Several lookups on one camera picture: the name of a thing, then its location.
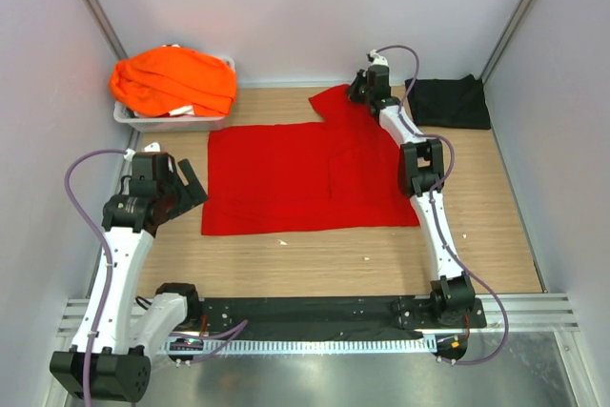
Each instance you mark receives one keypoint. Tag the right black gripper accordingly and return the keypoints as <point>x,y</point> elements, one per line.
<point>359,77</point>

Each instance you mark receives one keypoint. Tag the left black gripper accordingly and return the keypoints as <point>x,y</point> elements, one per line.
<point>193,193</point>

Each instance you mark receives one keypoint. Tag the red t-shirt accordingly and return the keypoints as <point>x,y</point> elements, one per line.
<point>337,173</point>

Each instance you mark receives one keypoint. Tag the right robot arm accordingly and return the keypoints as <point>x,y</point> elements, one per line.
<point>421,177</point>

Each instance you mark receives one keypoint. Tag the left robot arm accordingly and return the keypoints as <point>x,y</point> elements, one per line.
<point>111,355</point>

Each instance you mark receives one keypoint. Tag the white red garment in basket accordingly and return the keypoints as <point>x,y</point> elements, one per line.
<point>179,112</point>

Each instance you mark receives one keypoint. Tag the white plastic basket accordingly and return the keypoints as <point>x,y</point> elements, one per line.
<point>124,116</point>

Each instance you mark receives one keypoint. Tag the folded black t-shirt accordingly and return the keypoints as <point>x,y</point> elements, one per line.
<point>447,103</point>

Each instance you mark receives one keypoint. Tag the orange t-shirt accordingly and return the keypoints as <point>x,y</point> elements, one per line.
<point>167,79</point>

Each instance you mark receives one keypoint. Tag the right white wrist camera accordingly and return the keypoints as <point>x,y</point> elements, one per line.
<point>376,59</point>

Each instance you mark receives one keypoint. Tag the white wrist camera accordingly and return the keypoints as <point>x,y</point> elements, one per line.
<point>376,59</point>
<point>153,147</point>

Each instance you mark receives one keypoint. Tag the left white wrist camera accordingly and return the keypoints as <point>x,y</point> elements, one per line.
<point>153,147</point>

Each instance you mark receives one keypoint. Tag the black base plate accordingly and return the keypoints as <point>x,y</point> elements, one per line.
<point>335,318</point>

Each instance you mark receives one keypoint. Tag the right corner post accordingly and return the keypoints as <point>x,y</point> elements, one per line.
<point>510,30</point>

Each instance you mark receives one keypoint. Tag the corner post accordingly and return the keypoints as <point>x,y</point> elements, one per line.
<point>510,30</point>
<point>104,25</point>

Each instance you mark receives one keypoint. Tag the slotted cable duct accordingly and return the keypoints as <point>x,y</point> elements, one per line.
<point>192,347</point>

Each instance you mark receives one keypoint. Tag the left corner post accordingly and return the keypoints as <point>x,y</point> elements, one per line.
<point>104,25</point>

